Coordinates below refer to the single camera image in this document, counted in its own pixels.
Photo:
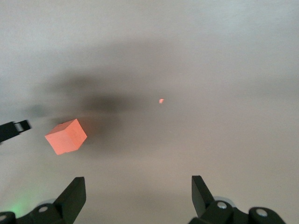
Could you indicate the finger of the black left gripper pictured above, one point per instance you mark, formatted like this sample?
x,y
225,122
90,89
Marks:
x,y
10,130

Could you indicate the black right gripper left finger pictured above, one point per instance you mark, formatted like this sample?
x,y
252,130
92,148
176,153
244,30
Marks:
x,y
67,203

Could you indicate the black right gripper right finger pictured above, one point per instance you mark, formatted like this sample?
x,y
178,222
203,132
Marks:
x,y
205,203

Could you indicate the orange foam block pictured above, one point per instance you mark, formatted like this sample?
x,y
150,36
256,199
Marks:
x,y
66,137

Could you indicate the tiny orange foam crumb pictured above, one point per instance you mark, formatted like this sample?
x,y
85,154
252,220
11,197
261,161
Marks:
x,y
161,100

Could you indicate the large table cover mat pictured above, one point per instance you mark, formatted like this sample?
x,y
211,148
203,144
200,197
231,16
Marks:
x,y
187,58

